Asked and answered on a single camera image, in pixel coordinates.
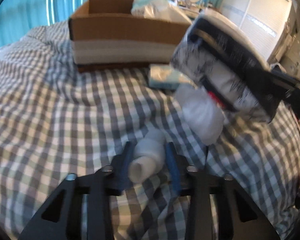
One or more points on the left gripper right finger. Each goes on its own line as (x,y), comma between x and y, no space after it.
(238,216)

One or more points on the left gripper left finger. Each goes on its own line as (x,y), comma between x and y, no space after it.
(60,216)

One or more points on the black white tissue pack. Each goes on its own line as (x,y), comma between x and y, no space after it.
(216,55)

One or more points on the white cloth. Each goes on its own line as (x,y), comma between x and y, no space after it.
(200,112)

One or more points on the small teal tissue packet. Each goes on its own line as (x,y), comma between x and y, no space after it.
(163,76)

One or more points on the teal white wipes pack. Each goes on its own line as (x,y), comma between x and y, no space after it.
(164,10)

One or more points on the white louvered wardrobe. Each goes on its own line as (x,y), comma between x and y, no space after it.
(263,22)

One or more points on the checkered bed cover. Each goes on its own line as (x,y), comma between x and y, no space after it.
(55,121)

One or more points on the brown cardboard box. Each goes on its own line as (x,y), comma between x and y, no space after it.
(106,32)

